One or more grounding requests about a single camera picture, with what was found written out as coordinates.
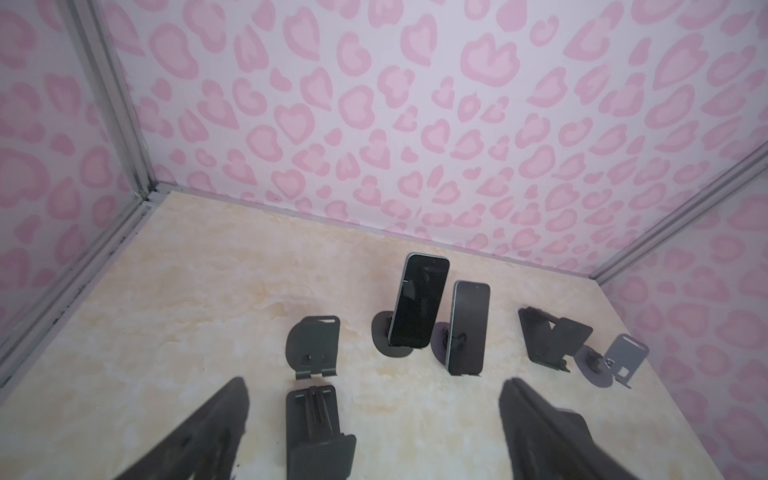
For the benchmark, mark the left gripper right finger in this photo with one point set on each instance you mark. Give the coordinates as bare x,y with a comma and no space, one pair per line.
546,443

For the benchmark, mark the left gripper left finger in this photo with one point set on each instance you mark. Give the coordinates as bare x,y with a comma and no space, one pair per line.
205,445

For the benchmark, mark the black folding phone stand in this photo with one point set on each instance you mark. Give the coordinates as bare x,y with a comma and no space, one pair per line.
548,339

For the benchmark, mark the grey round phone stand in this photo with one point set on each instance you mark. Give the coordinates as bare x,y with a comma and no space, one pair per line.
618,364

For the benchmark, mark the black phone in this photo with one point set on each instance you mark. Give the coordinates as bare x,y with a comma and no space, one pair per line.
420,294
467,333

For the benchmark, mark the right corner aluminium post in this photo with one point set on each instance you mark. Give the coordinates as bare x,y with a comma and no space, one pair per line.
717,192

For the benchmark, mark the corner aluminium post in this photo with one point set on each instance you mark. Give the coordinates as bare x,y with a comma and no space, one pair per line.
86,23
717,192

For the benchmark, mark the left corner aluminium post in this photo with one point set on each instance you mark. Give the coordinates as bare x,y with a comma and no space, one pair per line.
86,23

